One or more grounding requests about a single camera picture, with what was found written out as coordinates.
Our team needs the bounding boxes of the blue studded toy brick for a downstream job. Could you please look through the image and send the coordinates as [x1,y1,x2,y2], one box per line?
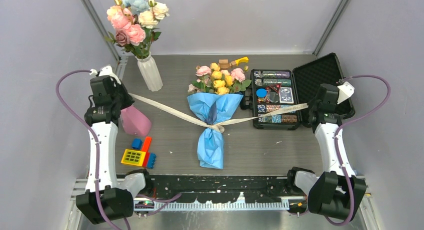
[145,153,157,169]

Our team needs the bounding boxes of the purple cable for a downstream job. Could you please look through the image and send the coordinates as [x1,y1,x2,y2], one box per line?
[55,69,182,230]
[322,74,392,227]

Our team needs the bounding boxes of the orange toy bar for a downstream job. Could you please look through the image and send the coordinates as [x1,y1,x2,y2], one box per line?
[141,136,152,168]

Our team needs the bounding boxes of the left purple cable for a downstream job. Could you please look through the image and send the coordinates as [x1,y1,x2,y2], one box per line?
[55,69,182,230]

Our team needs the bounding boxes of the blue round chip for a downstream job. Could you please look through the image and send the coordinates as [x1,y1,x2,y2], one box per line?
[256,88,268,98]

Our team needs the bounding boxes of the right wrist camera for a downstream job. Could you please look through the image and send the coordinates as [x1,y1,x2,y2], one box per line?
[337,81,355,105]

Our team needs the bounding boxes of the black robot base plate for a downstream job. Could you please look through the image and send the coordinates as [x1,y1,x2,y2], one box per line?
[141,175,306,204]

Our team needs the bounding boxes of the playing card deck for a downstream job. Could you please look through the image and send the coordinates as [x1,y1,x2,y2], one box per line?
[278,87,295,104]

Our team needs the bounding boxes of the white ribbed vase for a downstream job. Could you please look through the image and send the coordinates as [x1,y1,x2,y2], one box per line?
[136,54,163,92]

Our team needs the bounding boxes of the cream satin ribbon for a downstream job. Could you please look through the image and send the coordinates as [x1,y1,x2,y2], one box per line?
[129,93,309,133]

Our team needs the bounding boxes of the yellow grid toy block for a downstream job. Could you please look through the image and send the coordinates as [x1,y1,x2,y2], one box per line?
[120,149,146,167]

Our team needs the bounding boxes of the yellow wooden arch block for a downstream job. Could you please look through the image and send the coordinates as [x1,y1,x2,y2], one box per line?
[233,56,249,66]

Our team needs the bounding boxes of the pink flowers in vase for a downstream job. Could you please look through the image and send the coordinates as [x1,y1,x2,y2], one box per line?
[104,0,170,59]

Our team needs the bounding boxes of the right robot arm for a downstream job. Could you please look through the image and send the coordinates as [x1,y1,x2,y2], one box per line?
[285,82,367,226]

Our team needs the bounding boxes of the black poker chip case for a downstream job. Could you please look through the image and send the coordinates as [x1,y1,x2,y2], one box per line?
[240,53,344,130]

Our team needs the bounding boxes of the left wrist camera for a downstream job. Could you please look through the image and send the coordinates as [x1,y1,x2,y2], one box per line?
[89,65,122,85]

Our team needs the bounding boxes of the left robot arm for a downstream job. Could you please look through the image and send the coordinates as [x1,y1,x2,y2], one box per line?
[76,75,154,225]

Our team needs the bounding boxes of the blue paper bouquet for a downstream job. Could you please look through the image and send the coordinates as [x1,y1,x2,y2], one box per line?
[187,63,252,169]

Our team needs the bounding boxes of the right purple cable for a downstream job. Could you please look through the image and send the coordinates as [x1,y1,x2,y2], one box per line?
[322,74,392,227]

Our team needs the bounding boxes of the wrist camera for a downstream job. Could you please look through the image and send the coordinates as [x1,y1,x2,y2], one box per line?
[337,81,355,105]
[89,65,122,85]

